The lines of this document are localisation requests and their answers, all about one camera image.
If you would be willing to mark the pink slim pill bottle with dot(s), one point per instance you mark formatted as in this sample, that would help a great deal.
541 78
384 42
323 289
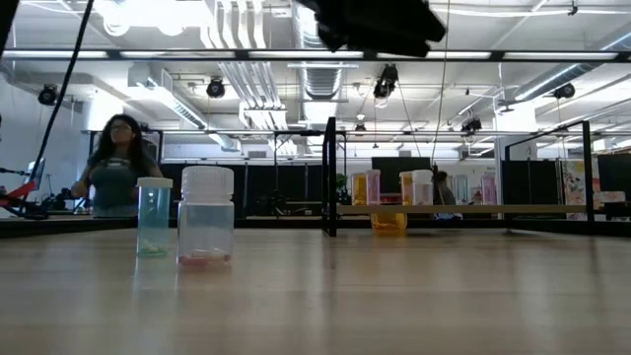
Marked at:
488 190
373 190

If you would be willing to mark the orange pill bottle white cap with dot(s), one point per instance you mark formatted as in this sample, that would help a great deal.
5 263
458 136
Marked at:
389 224
405 190
358 190

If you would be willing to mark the wooden shelf black metal frame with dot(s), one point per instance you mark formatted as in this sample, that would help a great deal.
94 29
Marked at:
517 209

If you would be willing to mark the black ceiling spotlight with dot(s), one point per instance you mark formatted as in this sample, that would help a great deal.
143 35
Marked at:
386 81
48 94
215 88
471 124
564 91

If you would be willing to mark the green potted plant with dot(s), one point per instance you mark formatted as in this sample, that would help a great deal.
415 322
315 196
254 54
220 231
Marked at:
342 187

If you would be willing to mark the person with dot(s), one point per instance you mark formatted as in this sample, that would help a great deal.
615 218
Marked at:
443 190
116 182

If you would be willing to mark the black partition panel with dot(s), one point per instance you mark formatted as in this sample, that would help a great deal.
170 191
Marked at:
251 190
532 187

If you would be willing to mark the floral pattern poster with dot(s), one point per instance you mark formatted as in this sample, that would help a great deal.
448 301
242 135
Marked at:
574 185

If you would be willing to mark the computer monitor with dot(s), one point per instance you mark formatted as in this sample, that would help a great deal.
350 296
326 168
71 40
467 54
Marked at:
37 172

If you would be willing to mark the red bar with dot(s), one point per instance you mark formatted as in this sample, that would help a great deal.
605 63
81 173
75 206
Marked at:
20 191

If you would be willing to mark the silver round ventilation duct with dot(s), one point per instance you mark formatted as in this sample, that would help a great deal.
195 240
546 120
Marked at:
323 81

